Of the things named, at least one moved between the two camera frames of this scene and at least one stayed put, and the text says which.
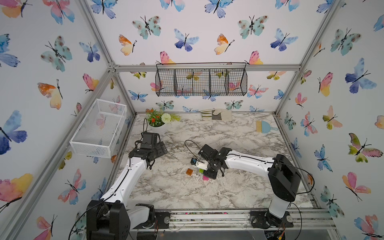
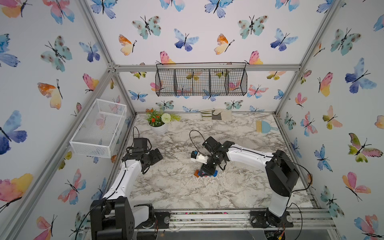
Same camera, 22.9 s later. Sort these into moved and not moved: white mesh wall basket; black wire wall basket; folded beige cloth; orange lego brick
Moved: orange lego brick
Not moved: folded beige cloth; black wire wall basket; white mesh wall basket
